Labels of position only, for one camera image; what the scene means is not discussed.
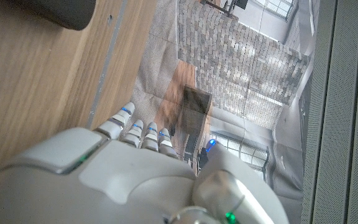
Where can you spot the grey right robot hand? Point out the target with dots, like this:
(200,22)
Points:
(129,180)

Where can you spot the printed office backdrop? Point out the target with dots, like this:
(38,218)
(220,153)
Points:
(244,62)

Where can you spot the black oblong glasses case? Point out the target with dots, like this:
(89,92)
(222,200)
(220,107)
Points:
(54,12)

